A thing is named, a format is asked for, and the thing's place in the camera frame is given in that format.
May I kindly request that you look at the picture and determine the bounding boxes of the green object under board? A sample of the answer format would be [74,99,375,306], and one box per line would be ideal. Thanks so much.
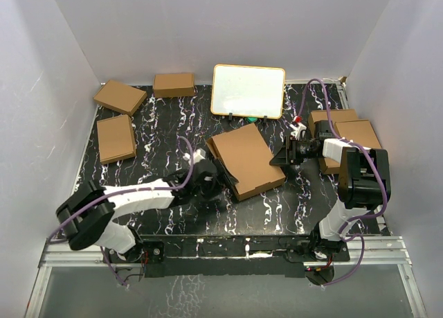
[246,117,258,123]

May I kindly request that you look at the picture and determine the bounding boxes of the black base bar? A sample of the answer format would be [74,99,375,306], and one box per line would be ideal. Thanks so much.
[139,235,350,278]

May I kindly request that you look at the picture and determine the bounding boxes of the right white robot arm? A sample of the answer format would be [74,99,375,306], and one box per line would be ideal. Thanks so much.
[269,120,391,258]

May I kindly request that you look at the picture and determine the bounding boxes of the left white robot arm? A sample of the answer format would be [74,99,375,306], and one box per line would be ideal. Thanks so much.
[56,158,239,261]

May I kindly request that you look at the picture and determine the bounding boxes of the purple cable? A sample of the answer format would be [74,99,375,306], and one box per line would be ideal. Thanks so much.
[46,136,195,245]
[296,78,388,239]

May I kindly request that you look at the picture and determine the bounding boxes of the small folded cardboard box right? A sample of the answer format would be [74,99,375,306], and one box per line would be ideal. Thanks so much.
[334,119,381,148]

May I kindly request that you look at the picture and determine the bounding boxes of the folded cardboard box back left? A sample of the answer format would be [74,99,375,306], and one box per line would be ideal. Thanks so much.
[93,80,147,116]

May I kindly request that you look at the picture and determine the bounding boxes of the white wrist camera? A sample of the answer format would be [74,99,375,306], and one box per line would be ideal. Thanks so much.
[289,116,307,141]
[183,148,206,165]

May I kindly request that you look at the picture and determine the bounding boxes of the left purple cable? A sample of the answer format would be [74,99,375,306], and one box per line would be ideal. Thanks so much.
[46,136,195,245]

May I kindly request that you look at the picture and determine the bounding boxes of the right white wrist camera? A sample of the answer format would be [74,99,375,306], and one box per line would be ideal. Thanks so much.
[289,116,307,141]

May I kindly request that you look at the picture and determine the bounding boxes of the white board with yellow frame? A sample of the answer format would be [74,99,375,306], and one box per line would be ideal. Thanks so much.
[210,64,285,119]

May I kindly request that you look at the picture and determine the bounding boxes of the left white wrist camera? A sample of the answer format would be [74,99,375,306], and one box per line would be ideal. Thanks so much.
[183,148,206,165]

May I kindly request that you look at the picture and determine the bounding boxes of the large cardboard box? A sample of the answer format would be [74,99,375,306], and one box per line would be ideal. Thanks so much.
[206,123,286,201]
[308,109,359,175]

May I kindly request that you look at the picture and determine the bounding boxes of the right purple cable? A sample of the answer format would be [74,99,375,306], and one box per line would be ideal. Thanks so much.
[296,78,388,239]

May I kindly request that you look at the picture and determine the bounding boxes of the folded cardboard box back centre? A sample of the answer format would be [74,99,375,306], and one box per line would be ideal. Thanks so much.
[153,73,195,98]

